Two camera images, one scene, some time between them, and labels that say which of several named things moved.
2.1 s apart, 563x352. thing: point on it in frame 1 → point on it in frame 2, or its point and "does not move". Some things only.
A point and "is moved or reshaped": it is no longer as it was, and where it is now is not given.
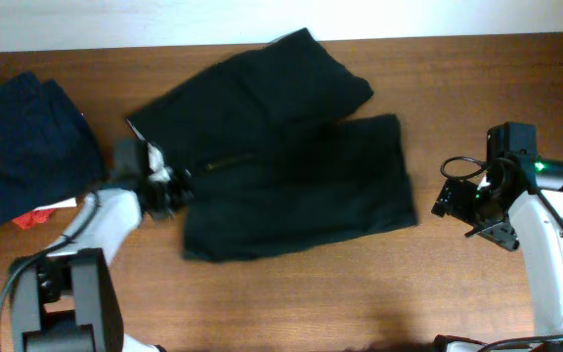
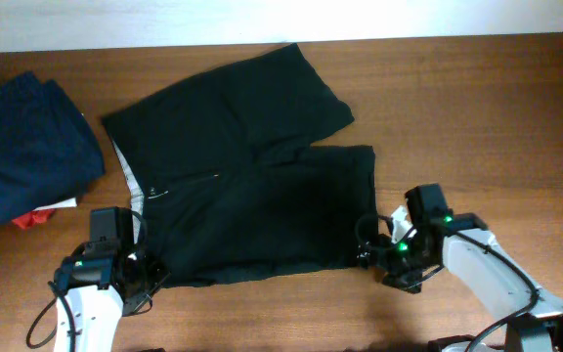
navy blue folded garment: (29, 147) does not move
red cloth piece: (33, 217) does not move
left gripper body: (176, 195) → (151, 275)
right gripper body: (470, 204) → (409, 258)
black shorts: (272, 164) is moved or reshaped
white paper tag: (71, 202) does not move
